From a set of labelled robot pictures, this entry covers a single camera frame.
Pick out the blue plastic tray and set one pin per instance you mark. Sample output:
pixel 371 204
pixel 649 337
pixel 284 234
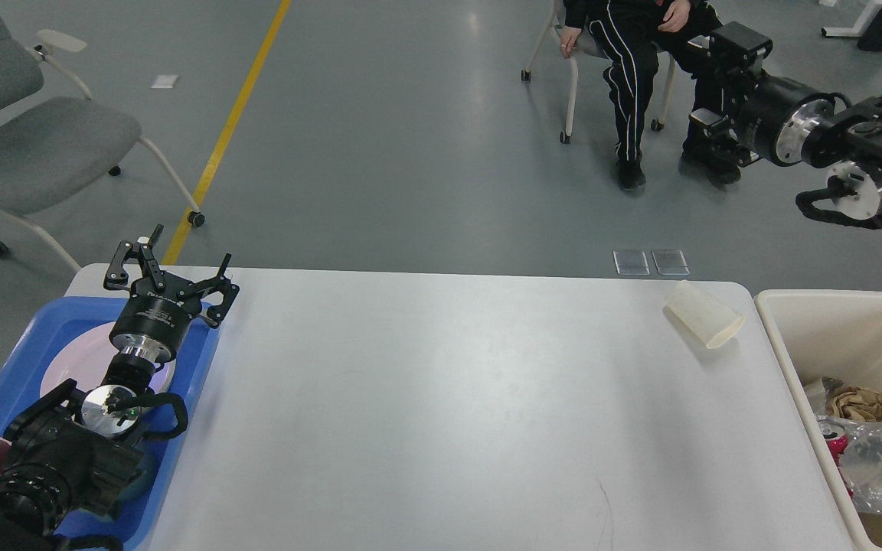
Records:
pixel 55 326

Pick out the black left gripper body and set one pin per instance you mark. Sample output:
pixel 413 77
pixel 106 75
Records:
pixel 154 323

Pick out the white wheeled chair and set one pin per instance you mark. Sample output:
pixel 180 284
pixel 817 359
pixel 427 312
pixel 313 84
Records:
pixel 554 24

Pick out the person in black tracksuit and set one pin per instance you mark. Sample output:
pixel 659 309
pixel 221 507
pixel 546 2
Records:
pixel 629 34

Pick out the grey office chair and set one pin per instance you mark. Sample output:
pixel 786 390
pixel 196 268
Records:
pixel 58 147

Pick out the white paper scrap on floor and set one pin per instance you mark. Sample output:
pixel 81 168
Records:
pixel 164 82

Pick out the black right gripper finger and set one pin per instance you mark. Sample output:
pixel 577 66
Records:
pixel 724 142
pixel 737 53

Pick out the beige plastic bin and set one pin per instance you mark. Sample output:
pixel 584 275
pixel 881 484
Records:
pixel 826 333

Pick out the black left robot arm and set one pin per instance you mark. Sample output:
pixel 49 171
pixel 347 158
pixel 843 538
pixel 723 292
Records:
pixel 81 450

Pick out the foil and plastic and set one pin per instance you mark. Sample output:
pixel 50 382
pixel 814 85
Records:
pixel 820 393

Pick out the crushed red can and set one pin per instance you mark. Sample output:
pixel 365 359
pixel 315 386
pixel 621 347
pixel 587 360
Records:
pixel 835 434

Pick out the clear floor socket cover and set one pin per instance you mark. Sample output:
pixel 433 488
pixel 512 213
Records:
pixel 631 262
pixel 670 262

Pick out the brown paper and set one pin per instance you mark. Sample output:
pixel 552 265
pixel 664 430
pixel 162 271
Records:
pixel 855 403

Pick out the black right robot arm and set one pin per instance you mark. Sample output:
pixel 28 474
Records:
pixel 848 147

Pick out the white foam container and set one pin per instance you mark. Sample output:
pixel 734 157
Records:
pixel 711 320

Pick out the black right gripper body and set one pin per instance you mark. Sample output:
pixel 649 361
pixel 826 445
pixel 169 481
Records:
pixel 773 117

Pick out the pink plate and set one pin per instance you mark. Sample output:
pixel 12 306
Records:
pixel 86 359

